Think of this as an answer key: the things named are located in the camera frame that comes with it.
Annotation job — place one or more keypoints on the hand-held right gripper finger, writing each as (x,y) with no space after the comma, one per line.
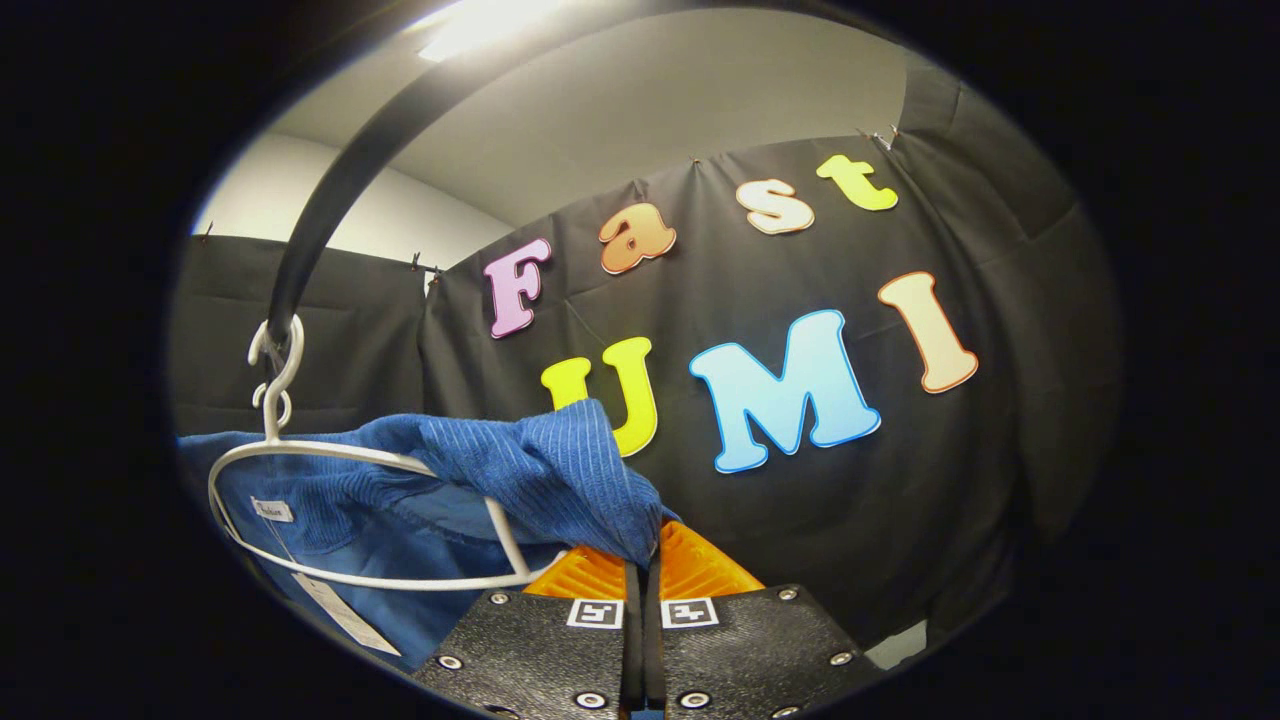
(633,650)
(652,650)

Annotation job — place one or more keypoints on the white clothes hanger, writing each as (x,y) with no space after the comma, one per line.
(290,365)

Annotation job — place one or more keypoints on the black metal clothes rack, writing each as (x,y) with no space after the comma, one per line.
(330,190)

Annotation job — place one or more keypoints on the grey paper hang tag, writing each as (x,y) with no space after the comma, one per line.
(345,615)

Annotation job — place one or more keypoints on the ceiling light panel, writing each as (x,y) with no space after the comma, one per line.
(480,25)

